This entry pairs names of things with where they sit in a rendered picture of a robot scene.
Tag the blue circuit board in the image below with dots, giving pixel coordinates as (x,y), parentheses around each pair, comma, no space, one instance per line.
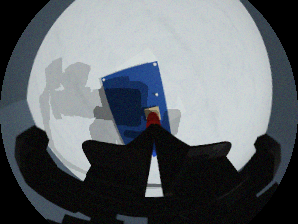
(136,99)

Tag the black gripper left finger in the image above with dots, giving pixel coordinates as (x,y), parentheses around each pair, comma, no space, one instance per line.
(136,156)

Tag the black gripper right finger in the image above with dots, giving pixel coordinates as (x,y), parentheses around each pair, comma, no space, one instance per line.
(174,156)

